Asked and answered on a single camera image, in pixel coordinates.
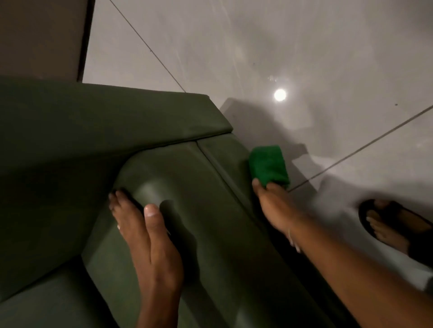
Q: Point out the person's left hand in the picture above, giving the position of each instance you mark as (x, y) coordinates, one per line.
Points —
(154, 256)

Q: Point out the dark green sofa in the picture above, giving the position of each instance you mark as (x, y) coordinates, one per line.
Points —
(101, 152)

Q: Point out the white wrist thread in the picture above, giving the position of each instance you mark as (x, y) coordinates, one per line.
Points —
(293, 241)

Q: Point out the black sandal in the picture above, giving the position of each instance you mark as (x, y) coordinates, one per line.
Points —
(399, 216)

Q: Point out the brown wooden cabinet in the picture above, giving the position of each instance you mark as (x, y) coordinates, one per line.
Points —
(40, 37)

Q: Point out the person's right thumb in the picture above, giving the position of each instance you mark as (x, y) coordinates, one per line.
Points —
(259, 192)

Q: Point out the person's right hand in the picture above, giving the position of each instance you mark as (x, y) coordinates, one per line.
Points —
(275, 207)

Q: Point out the green cleaning cloth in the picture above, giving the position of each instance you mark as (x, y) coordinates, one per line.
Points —
(269, 165)

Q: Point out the person's right forearm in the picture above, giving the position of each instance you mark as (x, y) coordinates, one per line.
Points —
(355, 280)

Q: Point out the person's right foot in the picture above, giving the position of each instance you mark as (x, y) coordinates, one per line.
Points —
(389, 233)

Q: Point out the person's left thumb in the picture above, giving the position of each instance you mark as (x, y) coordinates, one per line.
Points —
(155, 226)

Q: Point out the person's left forearm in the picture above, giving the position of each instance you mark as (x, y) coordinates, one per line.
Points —
(159, 309)

